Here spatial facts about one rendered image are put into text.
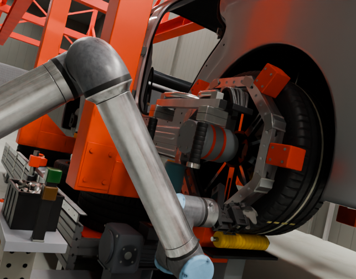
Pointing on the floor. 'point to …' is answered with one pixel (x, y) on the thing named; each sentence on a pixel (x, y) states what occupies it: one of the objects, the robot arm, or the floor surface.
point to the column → (13, 264)
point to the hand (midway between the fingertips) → (253, 213)
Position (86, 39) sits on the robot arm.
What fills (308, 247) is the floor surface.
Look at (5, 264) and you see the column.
